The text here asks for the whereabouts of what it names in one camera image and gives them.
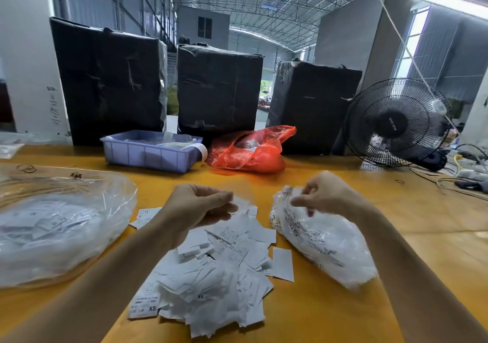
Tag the blue plastic bin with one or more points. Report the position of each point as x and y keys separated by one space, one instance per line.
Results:
x=145 y=151

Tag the large black wrapped bale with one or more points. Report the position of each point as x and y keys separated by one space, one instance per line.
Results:
x=219 y=91
x=314 y=106
x=107 y=79

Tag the person's right hand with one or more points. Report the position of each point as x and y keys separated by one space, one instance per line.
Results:
x=329 y=194

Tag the grey cabin with window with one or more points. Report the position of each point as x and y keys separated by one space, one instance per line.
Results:
x=203 y=28

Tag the pile of white labels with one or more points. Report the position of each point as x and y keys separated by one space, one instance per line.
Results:
x=213 y=274

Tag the white pillar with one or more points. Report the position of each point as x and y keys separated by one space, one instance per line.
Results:
x=30 y=53

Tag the person's left forearm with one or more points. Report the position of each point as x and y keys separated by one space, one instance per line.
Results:
x=80 y=289

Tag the person's right forearm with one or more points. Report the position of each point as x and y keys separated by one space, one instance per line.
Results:
x=423 y=282

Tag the clear plastic bag black print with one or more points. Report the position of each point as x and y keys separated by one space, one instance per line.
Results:
x=320 y=240

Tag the large clear bag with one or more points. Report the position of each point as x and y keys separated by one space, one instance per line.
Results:
x=61 y=228

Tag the red plastic bag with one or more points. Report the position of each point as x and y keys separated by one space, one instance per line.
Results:
x=251 y=150

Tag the black table fan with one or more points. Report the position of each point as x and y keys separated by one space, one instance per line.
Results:
x=395 y=121

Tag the person's left hand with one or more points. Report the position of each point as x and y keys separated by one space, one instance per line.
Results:
x=190 y=208

